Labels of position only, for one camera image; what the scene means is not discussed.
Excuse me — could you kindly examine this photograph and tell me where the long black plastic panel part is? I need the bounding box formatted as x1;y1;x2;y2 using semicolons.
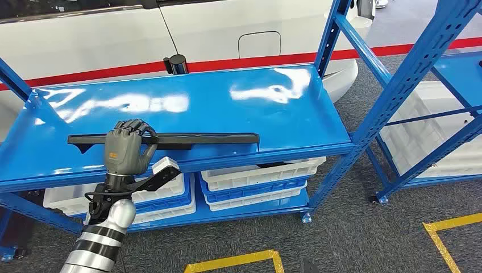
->
68;133;260;154

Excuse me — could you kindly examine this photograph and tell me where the black cylinder post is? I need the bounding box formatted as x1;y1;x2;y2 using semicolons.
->
163;54;189;75

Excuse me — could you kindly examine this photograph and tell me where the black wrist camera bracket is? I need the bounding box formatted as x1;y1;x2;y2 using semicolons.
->
130;166;182;193

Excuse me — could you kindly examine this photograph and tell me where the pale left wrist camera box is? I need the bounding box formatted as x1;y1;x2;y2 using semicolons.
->
152;156;182;177

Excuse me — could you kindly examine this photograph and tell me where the white car with red stripe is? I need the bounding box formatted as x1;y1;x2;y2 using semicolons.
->
0;0;377;143

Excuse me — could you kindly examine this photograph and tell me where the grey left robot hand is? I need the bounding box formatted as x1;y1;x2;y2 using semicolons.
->
104;119;159;177

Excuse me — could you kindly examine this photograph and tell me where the blue steel shelf rack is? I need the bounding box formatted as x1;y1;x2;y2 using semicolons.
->
367;49;482;206
0;0;482;263

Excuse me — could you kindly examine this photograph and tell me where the yellow floor tape square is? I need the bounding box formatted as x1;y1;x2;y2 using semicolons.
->
422;213;482;273
184;250;285;273

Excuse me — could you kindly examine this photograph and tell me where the grey upright panel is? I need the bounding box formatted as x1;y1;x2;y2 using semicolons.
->
355;0;377;20

